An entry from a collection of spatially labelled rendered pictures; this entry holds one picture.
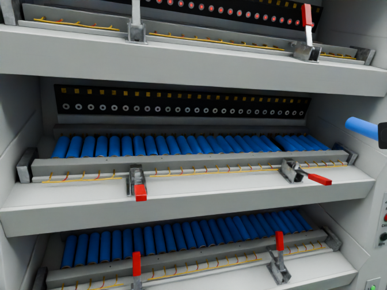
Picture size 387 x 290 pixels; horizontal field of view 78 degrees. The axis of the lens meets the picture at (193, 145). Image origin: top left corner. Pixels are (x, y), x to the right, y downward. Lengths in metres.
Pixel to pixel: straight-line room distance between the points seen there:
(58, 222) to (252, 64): 0.34
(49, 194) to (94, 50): 0.19
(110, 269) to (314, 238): 0.43
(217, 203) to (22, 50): 0.32
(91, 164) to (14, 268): 0.17
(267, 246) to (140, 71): 0.42
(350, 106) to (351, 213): 0.23
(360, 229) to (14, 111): 0.65
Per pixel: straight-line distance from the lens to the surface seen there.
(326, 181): 0.40
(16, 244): 0.43
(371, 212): 0.60
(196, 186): 0.37
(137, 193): 0.28
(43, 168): 0.38
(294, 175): 0.44
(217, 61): 0.34
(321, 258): 0.62
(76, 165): 0.37
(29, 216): 0.36
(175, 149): 0.41
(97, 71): 0.32
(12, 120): 0.40
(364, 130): 0.38
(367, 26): 0.62
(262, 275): 0.54
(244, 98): 0.53
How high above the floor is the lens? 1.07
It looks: 11 degrees down
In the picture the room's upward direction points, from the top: 2 degrees clockwise
